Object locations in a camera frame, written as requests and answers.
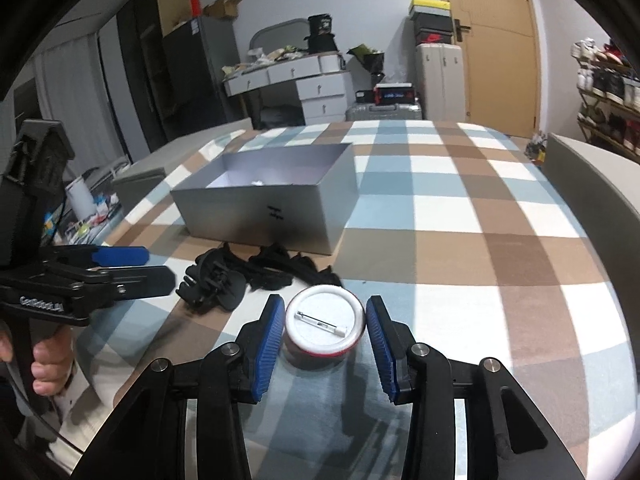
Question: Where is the checked tablecloth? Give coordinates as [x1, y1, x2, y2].
[65, 120, 633, 480]

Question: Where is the pile of small bottles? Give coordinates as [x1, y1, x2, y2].
[42, 195, 123, 246]

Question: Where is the white desk with drawers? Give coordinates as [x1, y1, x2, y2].
[222, 52, 353, 128]

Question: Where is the black box with red trim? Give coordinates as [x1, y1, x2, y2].
[372, 82, 416, 106]

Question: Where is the round white pin badge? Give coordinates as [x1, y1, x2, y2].
[284, 285, 365, 372]

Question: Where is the black red shoe box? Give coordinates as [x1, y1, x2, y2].
[414, 31, 455, 47]

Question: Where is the dark wardrobe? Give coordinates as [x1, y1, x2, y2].
[116, 0, 188, 156]

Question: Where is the wooden shoe rack with shoes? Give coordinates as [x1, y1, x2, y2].
[571, 39, 640, 153]

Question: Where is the wooden door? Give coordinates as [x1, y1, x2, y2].
[432, 0, 543, 138]

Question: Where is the black fridge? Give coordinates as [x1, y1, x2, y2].
[161, 15, 241, 138]

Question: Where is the person's left hand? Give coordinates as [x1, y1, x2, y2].
[30, 326, 76, 397]

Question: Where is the black lace hair band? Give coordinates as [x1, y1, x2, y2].
[222, 241, 343, 293]

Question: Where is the white curtain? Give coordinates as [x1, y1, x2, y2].
[32, 32, 126, 171]

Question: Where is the white suitcase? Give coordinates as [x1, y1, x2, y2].
[415, 42, 468, 122]

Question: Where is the open cardboard box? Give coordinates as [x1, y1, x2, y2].
[202, 0, 243, 22]

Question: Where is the colourful floor clutter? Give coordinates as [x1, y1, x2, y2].
[525, 132, 550, 163]

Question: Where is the grey bag under desk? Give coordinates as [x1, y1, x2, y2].
[260, 105, 305, 128]

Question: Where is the black bag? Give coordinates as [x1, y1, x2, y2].
[304, 12, 340, 55]

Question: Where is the silver cardboard box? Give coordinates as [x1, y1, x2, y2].
[170, 142, 360, 256]

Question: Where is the yellow lid shoe box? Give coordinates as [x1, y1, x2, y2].
[407, 0, 451, 20]

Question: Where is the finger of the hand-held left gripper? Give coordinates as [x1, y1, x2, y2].
[77, 266, 177, 312]
[50, 245, 150, 273]

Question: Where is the silver suitcase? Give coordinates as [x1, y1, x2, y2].
[345, 101, 426, 122]

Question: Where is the black hair claw clip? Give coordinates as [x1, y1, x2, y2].
[176, 250, 249, 312]

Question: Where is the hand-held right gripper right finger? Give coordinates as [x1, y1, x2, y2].
[366, 296, 586, 480]

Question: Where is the grey arched mirror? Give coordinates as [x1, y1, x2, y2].
[248, 17, 310, 53]

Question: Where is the dark wrapped flower bouquet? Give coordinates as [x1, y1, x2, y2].
[346, 44, 386, 83]

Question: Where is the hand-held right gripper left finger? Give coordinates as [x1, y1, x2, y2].
[72, 294, 286, 480]

